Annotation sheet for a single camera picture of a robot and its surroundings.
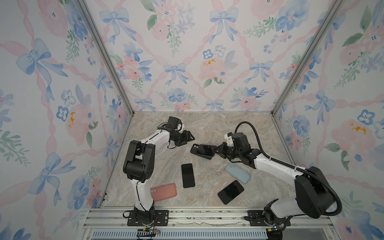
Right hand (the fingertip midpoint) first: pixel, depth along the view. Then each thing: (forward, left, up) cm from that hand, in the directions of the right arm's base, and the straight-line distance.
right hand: (212, 149), depth 85 cm
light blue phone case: (-7, -16, -14) cm, 23 cm away
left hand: (+10, +12, -4) cm, 16 cm away
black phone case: (+8, +10, -13) cm, 18 cm away
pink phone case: (-20, +27, -13) cm, 36 cm away
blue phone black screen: (+6, +2, -13) cm, 15 cm away
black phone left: (-10, +14, -14) cm, 22 cm away
